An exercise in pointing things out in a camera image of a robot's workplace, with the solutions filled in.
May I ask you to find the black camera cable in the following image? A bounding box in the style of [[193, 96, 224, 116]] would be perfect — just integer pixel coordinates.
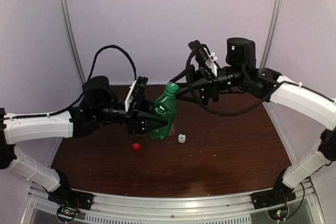
[[185, 50, 267, 116], [0, 45, 138, 120]]

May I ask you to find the left aluminium frame post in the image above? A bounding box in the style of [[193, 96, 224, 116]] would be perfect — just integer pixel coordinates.
[[60, 0, 86, 84]]

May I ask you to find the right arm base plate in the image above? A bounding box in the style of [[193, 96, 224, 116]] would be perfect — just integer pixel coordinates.
[[251, 189, 296, 210]]

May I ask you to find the white nozzle bottle cap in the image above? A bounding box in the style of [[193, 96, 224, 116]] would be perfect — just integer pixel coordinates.
[[178, 134, 186, 143]]

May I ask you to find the aluminium frame post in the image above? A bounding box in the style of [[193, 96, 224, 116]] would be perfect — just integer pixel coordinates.
[[60, 0, 86, 84], [260, 0, 283, 68]]

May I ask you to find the left black camera cable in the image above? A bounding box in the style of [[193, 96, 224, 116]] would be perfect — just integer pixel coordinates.
[[0, 45, 138, 120]]

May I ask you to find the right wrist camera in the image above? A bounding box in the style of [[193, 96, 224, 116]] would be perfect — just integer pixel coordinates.
[[188, 40, 219, 76]]

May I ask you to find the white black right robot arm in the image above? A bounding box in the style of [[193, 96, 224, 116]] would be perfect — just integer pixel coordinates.
[[171, 37, 335, 204]]

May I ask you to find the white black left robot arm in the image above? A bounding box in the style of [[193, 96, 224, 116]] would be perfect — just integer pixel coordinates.
[[1, 76, 168, 205]]

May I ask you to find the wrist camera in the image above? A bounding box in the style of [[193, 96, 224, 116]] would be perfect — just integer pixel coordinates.
[[124, 76, 148, 112], [188, 40, 219, 76]]

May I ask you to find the aluminium front rail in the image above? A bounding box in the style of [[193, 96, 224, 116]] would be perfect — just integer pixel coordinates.
[[26, 179, 320, 224]]

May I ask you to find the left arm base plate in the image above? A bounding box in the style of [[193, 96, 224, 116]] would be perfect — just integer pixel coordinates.
[[47, 189, 93, 210]]

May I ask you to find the right black camera cable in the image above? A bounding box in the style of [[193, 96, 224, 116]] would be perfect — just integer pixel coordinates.
[[185, 50, 267, 116]]

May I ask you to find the large clear plastic bottle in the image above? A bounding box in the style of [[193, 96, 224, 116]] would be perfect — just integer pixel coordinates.
[[169, 124, 176, 136]]

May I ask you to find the green plastic bottle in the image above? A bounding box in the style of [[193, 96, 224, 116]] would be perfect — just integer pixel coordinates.
[[150, 90, 177, 140]]

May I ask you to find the green bottle cap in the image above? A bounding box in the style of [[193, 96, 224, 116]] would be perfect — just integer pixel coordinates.
[[165, 82, 179, 94]]

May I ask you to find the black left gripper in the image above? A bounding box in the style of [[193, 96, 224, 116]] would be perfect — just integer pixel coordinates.
[[93, 95, 170, 134]]

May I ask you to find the right aluminium frame post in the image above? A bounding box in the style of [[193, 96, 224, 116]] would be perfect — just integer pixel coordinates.
[[260, 0, 283, 68]]

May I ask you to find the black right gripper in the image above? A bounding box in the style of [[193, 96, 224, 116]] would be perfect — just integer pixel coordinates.
[[170, 62, 247, 105]]

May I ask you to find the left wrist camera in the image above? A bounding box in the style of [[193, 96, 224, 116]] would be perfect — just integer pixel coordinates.
[[124, 76, 148, 112]]

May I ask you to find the red bottle cap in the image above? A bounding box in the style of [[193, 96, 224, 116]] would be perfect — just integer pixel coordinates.
[[132, 143, 141, 151]]

